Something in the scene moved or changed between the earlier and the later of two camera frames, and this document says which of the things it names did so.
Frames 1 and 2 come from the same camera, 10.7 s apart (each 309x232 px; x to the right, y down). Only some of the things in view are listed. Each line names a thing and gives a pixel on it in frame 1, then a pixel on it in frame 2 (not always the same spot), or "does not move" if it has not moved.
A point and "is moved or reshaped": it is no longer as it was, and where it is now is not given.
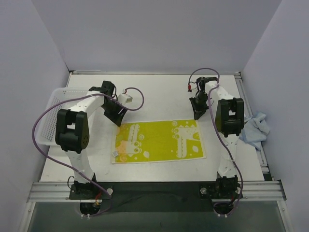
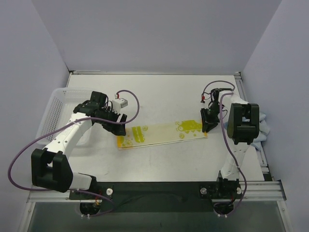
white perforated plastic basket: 46,131 does not move
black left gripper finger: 114,112 → 117,129
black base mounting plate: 151,197 does not move
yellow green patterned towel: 142,141 is moved or reshaped
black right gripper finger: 195,107 → 204,115
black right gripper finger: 200,113 → 209,126
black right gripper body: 197,102 → 208,117
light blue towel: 255,129 does not move
